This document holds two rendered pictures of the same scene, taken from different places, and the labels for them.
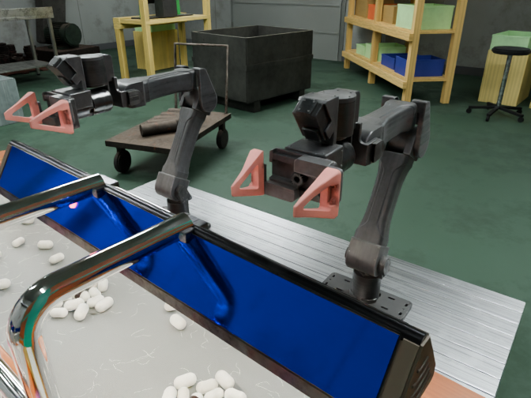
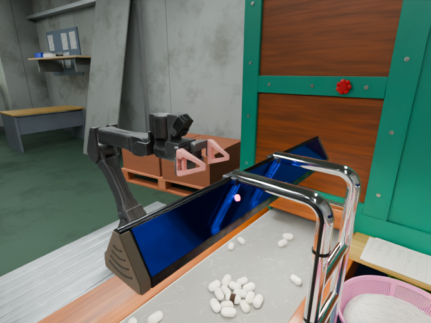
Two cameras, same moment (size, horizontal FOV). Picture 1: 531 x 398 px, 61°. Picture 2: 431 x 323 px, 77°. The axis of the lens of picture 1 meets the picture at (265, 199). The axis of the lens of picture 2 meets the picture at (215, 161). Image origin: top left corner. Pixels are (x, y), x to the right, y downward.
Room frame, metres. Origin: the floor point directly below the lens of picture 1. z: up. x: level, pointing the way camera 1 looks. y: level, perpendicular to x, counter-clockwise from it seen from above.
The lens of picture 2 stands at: (0.51, 0.63, 1.28)
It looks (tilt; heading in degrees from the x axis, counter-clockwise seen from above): 18 degrees down; 270
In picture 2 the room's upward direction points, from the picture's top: straight up
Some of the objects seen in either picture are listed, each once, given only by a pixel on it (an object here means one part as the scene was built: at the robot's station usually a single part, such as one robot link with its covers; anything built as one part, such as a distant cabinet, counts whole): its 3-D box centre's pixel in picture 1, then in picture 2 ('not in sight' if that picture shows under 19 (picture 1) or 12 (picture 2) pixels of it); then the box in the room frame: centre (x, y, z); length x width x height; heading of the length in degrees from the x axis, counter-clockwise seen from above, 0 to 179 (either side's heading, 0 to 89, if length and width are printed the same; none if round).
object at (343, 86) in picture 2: not in sight; (344, 86); (0.12, -0.22, 1.24); 0.04 x 0.02 x 0.05; 140
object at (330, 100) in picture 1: (312, 135); (182, 134); (0.60, -0.07, 1.13); 0.07 x 0.06 x 0.11; 54
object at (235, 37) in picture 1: (253, 65); not in sight; (5.44, 0.14, 0.39); 1.14 x 0.97 x 0.79; 139
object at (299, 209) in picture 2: not in sight; (304, 204); (0.19, -0.24, 0.83); 0.30 x 0.06 x 0.07; 140
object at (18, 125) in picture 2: not in sight; (47, 126); (3.62, -4.32, 0.32); 1.19 x 0.62 x 0.64; 54
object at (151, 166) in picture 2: not in sight; (183, 160); (0.90, -2.54, 0.25); 1.36 x 0.98 x 0.49; 144
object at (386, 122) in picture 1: (382, 140); (123, 147); (0.81, -0.22, 1.05); 0.30 x 0.09 x 0.12; 144
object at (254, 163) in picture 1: (261, 182); (194, 161); (0.56, 0.01, 1.07); 0.09 x 0.07 x 0.07; 144
